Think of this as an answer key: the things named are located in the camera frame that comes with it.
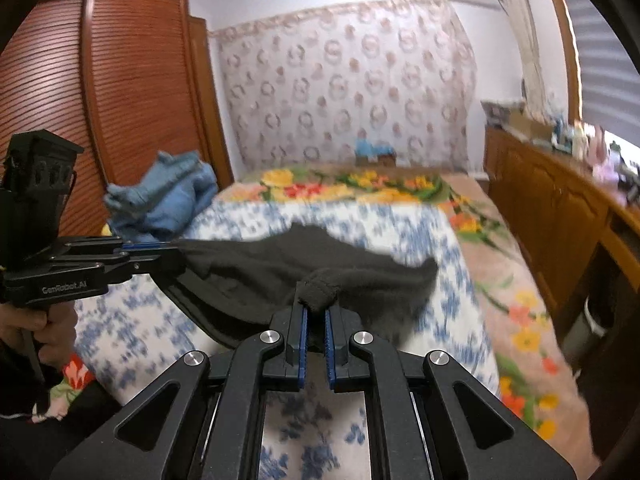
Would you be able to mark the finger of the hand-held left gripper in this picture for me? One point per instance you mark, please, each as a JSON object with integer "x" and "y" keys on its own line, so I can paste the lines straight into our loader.
{"x": 155, "y": 265}
{"x": 150, "y": 246}

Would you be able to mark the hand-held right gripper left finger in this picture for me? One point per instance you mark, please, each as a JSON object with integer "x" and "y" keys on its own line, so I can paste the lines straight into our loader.
{"x": 300, "y": 350}

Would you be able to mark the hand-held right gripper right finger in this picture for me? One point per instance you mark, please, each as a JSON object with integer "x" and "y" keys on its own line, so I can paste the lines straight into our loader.
{"x": 331, "y": 350}

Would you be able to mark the black pants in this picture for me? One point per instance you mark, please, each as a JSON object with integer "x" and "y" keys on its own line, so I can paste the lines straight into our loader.
{"x": 250, "y": 270}

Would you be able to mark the person's left forearm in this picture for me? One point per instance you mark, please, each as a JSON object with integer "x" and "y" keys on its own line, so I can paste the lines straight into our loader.
{"x": 20, "y": 400}

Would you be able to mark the person's left hand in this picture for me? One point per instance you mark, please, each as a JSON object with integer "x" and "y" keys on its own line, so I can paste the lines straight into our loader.
{"x": 55, "y": 332}

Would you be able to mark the yellow plush toy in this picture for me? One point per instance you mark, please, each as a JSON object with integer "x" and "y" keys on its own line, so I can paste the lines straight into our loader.
{"x": 106, "y": 230}

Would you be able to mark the pile of blue jeans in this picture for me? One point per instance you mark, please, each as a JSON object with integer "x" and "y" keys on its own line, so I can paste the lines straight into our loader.
{"x": 170, "y": 195}

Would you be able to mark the blue floral white bedsheet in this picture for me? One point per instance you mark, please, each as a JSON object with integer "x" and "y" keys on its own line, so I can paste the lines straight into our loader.
{"x": 400, "y": 230}

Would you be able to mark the wooden louvered wardrobe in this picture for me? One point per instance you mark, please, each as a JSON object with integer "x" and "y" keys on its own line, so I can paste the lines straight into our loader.
{"x": 140, "y": 85}

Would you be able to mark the orange flower patterned blanket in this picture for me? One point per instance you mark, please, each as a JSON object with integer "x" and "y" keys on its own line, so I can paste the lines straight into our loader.
{"x": 515, "y": 285}

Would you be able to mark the small cardboard box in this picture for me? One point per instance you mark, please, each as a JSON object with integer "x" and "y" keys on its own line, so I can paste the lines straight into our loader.
{"x": 380, "y": 160}

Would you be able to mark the light blue cloth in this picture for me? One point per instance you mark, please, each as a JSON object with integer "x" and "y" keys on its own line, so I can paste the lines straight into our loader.
{"x": 370, "y": 147}

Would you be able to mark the white waste bin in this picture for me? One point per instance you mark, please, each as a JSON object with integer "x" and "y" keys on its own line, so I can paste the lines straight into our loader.
{"x": 587, "y": 325}

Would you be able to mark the wooden sideboard cabinet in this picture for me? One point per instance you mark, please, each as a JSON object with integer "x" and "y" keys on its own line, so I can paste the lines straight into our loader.
{"x": 540, "y": 195}

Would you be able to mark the flat cardboard box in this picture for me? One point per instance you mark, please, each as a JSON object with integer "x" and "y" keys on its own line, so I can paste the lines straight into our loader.
{"x": 530, "y": 127}

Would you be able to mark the white bottle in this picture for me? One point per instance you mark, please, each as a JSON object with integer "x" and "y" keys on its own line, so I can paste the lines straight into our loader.
{"x": 578, "y": 137}

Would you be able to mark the pink bottle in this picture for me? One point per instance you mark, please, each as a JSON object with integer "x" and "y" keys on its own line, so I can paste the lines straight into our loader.
{"x": 605, "y": 152}

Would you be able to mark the beige window curtain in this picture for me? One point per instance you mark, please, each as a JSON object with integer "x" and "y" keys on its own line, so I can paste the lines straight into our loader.
{"x": 530, "y": 60}

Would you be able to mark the grey striped window blind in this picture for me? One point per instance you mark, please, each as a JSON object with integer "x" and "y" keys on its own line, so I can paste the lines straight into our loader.
{"x": 605, "y": 60}

